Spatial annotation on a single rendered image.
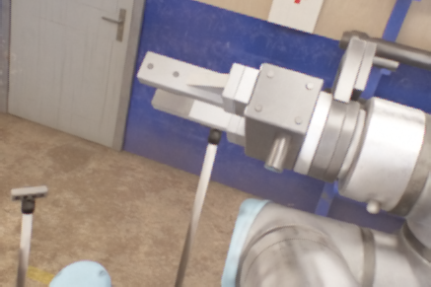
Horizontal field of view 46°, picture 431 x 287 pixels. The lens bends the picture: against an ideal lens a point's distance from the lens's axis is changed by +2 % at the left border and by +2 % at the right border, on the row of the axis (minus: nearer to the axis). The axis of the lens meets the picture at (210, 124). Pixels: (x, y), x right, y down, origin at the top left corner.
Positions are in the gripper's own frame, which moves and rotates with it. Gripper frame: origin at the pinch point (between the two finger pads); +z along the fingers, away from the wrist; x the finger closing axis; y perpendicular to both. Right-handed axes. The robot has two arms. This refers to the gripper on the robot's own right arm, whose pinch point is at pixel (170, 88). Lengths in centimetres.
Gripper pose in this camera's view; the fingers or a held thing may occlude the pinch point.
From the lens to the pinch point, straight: 47.0
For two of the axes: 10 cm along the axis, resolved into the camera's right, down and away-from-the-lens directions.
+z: -9.4, -3.1, 1.7
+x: 0.7, 3.0, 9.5
